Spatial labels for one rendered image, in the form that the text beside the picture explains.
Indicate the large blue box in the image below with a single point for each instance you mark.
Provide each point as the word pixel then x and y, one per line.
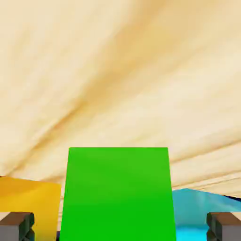
pixel 190 209

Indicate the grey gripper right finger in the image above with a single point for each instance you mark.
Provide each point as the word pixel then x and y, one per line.
pixel 227 226

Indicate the large yellow box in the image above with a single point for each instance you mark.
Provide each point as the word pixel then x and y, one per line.
pixel 45 201

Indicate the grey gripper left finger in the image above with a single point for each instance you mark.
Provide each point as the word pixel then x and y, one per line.
pixel 13 226

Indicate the small green cube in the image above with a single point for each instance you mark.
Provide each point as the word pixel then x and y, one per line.
pixel 118 195

